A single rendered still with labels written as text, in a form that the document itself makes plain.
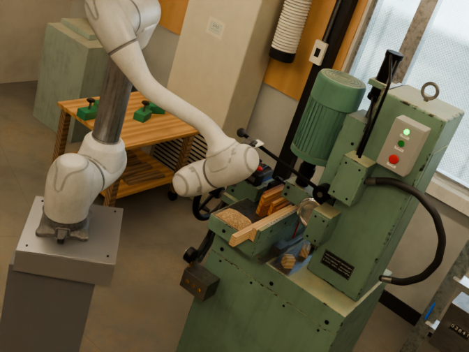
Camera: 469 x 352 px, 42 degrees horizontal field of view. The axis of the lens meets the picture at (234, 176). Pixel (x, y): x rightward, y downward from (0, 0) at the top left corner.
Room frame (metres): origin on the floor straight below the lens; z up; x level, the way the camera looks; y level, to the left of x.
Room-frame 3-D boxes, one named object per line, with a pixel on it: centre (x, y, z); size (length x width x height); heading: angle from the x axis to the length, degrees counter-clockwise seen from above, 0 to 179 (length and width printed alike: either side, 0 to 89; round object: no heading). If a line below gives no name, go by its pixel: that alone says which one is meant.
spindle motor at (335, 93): (2.07, -0.25, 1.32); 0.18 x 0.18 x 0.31
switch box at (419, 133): (1.79, -0.47, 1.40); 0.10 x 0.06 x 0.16; 62
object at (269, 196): (2.07, -0.17, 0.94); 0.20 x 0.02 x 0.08; 152
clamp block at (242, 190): (2.15, -0.08, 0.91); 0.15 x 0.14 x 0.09; 152
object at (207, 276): (1.90, 0.00, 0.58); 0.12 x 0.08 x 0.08; 62
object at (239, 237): (1.96, -0.19, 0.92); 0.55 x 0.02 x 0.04; 152
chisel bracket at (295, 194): (2.06, -0.27, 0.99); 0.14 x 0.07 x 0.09; 62
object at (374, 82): (2.00, -0.37, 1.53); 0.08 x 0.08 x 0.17; 62
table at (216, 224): (2.11, -0.15, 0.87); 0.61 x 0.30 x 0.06; 152
